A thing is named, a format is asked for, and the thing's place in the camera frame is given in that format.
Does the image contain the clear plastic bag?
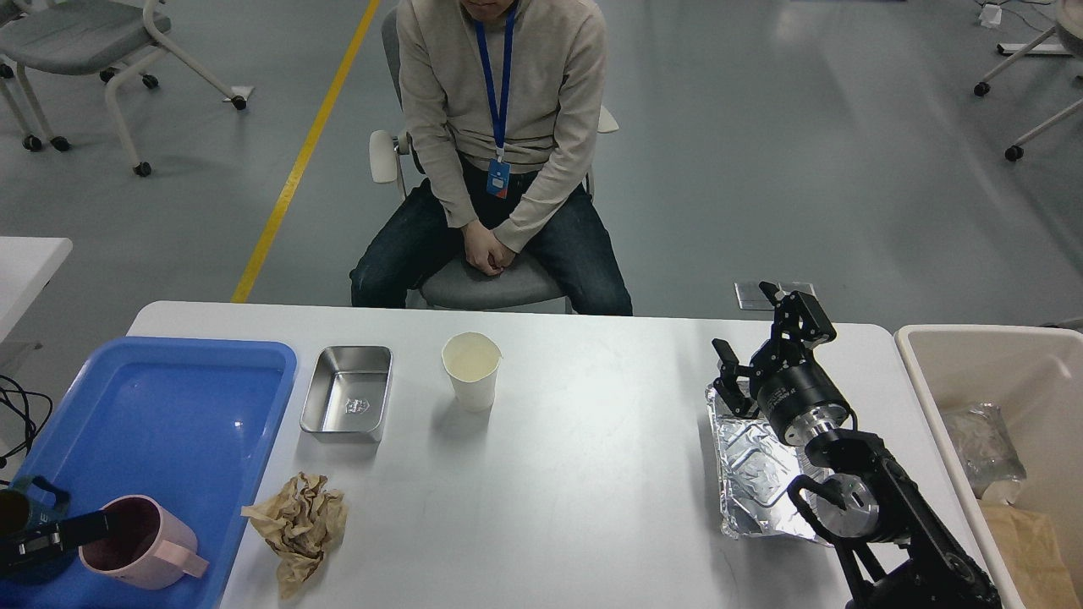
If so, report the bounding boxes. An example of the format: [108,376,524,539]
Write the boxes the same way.
[941,402,1026,505]

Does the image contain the seated person beige sweater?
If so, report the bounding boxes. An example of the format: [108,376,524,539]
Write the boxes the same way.
[349,0,634,318]

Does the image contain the aluminium foil tray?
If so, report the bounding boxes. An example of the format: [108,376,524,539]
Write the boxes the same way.
[706,385,828,546]

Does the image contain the white paper cup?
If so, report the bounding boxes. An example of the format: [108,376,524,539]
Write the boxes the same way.
[441,332,503,412]

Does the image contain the white side table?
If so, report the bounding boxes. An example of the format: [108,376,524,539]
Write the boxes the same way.
[1,236,73,340]

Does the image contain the grey chair far left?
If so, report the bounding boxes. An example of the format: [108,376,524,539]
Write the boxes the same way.
[1,1,247,177]

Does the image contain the grey office chair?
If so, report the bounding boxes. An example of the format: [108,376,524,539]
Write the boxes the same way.
[369,8,619,314]

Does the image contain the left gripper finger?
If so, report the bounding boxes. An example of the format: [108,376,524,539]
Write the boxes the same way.
[1,510,113,569]

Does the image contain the metal floor socket plate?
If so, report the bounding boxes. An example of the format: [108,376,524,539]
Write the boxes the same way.
[734,281,778,311]

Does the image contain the beige plastic bin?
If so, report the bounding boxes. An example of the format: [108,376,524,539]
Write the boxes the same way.
[896,325,1082,608]

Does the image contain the stainless steel rectangular container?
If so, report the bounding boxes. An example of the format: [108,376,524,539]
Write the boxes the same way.
[300,344,393,444]

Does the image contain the white rolling stand legs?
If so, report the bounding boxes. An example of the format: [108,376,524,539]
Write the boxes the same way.
[973,0,1083,161]

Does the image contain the crumpled brown paper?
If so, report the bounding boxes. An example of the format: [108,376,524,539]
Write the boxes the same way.
[240,472,349,601]

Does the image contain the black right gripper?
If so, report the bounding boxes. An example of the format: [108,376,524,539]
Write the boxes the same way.
[712,282,852,448]

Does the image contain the blue plastic tray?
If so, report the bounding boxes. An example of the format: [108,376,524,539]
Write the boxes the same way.
[1,337,297,608]

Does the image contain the pink mug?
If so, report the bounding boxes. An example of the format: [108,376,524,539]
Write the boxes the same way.
[78,495,209,589]

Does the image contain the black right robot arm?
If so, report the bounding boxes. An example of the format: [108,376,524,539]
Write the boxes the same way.
[712,281,1002,608]

